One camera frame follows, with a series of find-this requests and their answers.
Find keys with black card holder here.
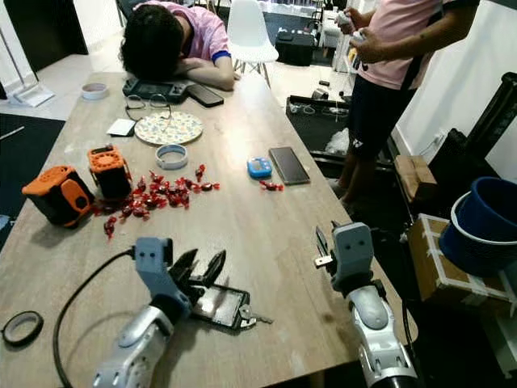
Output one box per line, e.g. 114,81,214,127
192,285,275,333

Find dark smartphone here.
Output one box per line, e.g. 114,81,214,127
268,146,312,186

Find clear plastic bag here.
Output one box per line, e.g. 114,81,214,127
323,128,352,156

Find small blue digital timer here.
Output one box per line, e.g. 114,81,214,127
247,157,273,179

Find small brown box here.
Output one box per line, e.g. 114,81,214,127
394,154,441,203

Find cardboard box with white tape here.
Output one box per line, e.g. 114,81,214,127
406,213,517,318

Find orange black blocky device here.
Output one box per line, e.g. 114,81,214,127
88,145,132,201
23,165,95,229

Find round patterned plate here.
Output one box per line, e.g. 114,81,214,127
134,112,204,147

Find small white card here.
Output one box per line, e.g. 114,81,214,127
107,119,137,137

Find blue bucket with white rim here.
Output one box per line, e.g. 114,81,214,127
439,176,517,277

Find black framed eyeglasses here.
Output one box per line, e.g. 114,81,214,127
125,95,171,122

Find black phone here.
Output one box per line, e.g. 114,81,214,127
186,82,225,108

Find black handheld game console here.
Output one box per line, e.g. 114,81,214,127
123,78,188,103

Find black equipment case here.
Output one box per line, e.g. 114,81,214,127
275,30,316,67

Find black folded stand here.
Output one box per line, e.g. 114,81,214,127
428,93,517,195

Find white storage rack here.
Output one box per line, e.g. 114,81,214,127
319,8,360,90

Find person in black shorts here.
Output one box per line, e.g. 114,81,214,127
331,0,481,203

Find white plastic chair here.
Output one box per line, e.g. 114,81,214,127
226,0,280,86

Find dark-haired person in pink shirt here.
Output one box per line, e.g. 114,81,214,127
119,0,241,91

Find black tall cabinet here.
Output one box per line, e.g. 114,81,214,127
12,0,88,72

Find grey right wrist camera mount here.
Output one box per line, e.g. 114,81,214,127
331,222,375,292

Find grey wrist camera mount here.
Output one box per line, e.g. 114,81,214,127
133,237,180,302
331,222,375,292

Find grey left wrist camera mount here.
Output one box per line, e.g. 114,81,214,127
133,237,180,302

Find wide white tape ring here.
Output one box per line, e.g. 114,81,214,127
156,145,189,171

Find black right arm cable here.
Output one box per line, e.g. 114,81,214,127
372,279,413,365

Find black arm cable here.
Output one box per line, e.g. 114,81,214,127
53,247,137,388
372,279,413,365

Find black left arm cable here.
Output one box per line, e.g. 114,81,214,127
53,247,137,388

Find black tape ring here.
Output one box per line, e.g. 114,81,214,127
2,311,44,348

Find white long-handled dustpan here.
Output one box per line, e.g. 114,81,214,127
0,28,56,108

